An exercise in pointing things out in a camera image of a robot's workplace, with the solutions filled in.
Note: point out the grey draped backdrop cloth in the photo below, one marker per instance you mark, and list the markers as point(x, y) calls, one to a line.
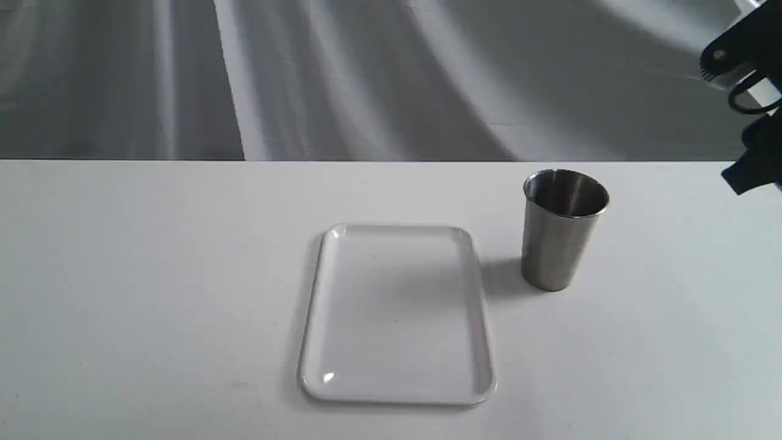
point(364, 81)

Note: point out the stainless steel cup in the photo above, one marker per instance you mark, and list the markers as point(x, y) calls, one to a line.
point(562, 208)

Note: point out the white rectangular plastic tray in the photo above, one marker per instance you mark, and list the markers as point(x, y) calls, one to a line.
point(397, 316)

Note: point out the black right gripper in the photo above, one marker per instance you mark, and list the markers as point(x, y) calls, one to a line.
point(750, 48)

